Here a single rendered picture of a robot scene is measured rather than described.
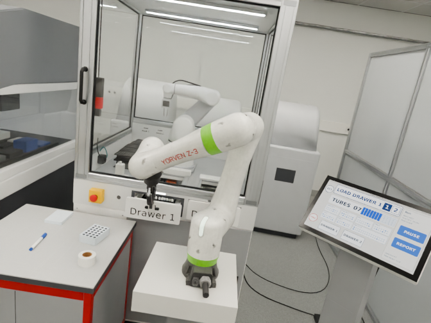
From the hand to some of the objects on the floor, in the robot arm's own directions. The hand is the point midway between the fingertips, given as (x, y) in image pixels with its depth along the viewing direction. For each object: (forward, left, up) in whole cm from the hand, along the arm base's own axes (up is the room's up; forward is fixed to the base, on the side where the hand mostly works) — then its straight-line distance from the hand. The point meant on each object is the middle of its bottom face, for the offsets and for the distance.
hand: (151, 206), depth 159 cm
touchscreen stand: (-19, -98, -93) cm, 137 cm away
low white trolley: (-8, +42, -93) cm, 102 cm away
